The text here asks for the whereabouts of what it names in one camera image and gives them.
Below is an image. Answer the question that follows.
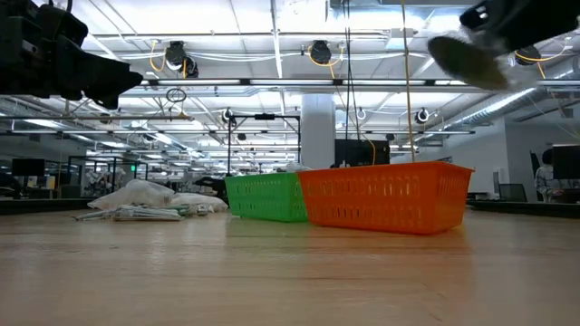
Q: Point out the orange plastic basket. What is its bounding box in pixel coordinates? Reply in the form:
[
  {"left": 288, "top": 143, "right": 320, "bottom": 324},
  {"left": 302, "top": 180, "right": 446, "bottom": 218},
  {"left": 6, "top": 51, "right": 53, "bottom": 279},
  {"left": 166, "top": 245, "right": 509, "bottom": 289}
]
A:
[{"left": 296, "top": 160, "right": 476, "bottom": 236}]

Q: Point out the white building column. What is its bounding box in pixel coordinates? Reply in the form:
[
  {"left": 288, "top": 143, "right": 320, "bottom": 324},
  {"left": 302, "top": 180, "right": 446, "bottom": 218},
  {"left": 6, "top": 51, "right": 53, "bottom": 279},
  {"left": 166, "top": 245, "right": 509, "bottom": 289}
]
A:
[{"left": 300, "top": 92, "right": 337, "bottom": 171}]

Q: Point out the long ceiling light strip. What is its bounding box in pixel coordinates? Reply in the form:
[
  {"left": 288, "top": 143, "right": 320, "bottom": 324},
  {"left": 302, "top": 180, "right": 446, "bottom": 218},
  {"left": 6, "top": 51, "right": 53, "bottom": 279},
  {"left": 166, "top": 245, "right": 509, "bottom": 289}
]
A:
[{"left": 140, "top": 79, "right": 477, "bottom": 87}]

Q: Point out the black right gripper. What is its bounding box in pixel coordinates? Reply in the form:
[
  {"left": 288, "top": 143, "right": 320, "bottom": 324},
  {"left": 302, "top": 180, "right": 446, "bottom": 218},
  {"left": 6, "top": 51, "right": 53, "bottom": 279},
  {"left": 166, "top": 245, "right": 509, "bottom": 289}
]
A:
[{"left": 459, "top": 0, "right": 580, "bottom": 54}]

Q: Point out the large black screen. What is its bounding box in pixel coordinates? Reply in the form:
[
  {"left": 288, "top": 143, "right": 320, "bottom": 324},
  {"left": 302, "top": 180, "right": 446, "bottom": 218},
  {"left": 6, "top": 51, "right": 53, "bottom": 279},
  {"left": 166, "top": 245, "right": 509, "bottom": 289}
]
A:
[{"left": 333, "top": 138, "right": 392, "bottom": 168}]

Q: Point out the green plastic basket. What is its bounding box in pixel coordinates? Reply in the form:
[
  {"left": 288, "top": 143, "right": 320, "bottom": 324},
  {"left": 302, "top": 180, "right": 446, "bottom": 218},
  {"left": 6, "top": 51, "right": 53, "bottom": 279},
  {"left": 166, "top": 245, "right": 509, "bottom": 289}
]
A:
[{"left": 224, "top": 171, "right": 310, "bottom": 224}]

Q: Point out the dark mesh office chair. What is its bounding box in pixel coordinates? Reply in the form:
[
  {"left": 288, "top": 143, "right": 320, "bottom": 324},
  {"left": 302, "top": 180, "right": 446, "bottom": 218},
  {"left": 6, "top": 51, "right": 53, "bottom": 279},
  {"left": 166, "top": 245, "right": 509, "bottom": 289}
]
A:
[{"left": 498, "top": 182, "right": 529, "bottom": 203}]

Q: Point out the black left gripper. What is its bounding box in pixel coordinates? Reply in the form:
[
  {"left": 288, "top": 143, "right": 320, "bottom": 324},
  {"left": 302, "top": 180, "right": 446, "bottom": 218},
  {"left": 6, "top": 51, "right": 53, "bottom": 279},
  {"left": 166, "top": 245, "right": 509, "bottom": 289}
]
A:
[{"left": 0, "top": 0, "right": 144, "bottom": 110}]

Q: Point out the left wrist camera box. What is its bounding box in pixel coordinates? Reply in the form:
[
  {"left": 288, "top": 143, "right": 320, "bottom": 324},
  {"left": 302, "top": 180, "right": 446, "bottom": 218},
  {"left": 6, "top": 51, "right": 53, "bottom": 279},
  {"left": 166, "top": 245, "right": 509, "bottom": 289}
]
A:
[{"left": 35, "top": 3, "right": 90, "bottom": 46}]

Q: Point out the yellow hanging cable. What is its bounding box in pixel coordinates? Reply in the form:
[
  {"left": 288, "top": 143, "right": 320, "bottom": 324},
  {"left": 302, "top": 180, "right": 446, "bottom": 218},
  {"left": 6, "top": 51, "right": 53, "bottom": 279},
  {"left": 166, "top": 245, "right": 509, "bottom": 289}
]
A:
[{"left": 400, "top": 0, "right": 417, "bottom": 163}]

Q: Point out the silver ventilation duct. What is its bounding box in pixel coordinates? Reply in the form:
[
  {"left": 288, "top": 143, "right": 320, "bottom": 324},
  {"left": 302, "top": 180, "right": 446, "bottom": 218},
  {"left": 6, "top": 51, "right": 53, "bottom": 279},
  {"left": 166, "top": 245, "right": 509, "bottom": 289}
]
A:
[{"left": 446, "top": 85, "right": 547, "bottom": 129}]

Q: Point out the black desk monitor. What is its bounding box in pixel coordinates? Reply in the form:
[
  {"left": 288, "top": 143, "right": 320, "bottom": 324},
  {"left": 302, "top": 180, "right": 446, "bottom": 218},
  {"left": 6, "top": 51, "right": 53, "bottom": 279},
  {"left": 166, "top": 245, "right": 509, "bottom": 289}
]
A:
[
  {"left": 11, "top": 158, "right": 47, "bottom": 178},
  {"left": 551, "top": 143, "right": 580, "bottom": 181}
]

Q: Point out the black aluminium table frame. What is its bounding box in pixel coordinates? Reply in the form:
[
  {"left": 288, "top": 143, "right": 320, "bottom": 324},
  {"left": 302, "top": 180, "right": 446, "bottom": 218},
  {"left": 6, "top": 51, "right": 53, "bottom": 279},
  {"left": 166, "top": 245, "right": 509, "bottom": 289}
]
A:
[{"left": 0, "top": 197, "right": 580, "bottom": 220}]

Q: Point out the person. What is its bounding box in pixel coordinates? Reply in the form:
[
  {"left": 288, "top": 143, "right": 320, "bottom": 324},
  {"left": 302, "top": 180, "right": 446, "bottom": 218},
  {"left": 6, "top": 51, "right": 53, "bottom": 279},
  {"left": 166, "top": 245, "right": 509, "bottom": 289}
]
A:
[{"left": 533, "top": 148, "right": 565, "bottom": 204}]

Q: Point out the black hanging cable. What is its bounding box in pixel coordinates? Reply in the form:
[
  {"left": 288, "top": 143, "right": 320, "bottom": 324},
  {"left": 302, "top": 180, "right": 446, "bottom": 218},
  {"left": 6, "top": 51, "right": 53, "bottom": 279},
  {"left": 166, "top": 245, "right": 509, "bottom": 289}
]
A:
[{"left": 343, "top": 0, "right": 363, "bottom": 142}]

